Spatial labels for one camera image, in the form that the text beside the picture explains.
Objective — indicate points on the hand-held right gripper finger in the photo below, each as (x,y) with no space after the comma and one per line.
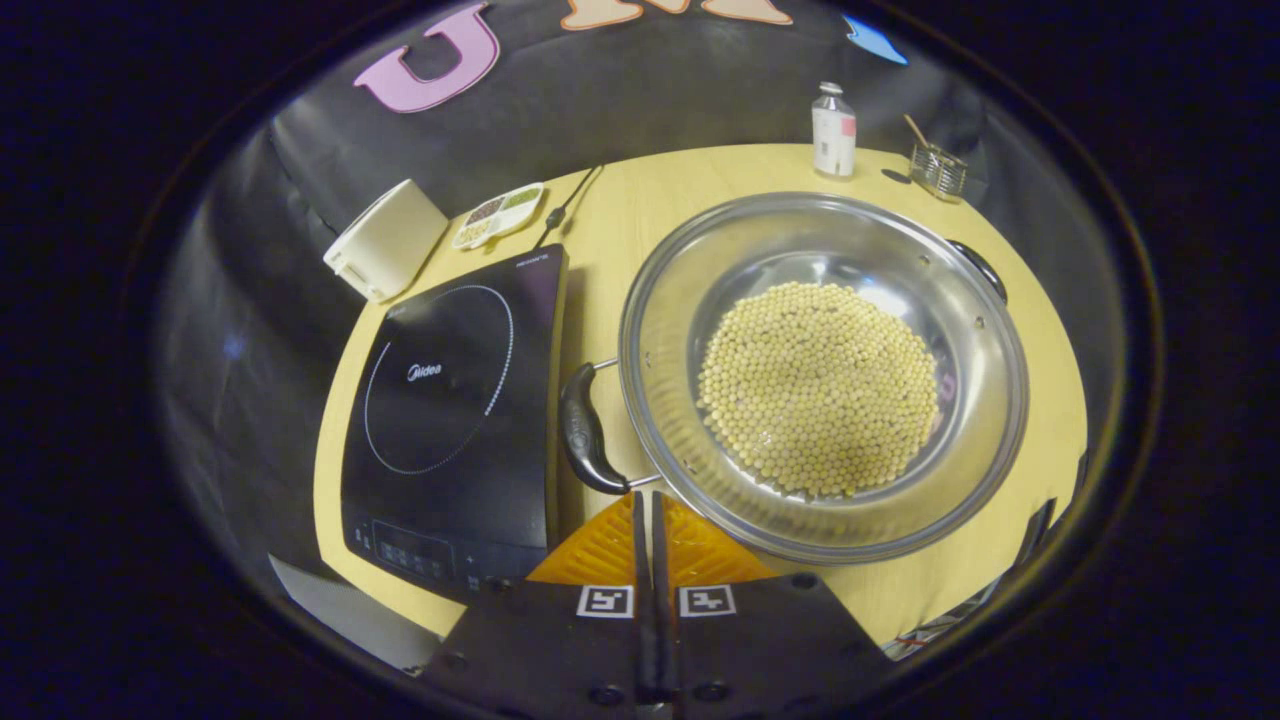
(663,600)
(643,600)

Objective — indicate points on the black induction cooktop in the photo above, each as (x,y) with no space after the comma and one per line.
(450,450)

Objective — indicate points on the stainless steel pot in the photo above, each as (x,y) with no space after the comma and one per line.
(660,330)

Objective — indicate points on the pile of yellow soybeans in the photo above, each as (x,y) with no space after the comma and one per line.
(820,390)

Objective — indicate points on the white divided bean dish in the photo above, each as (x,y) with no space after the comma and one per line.
(498,214)

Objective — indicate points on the white toaster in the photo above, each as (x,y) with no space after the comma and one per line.
(385,240)

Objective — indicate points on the white bottle with red label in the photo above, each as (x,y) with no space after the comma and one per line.
(833,135)

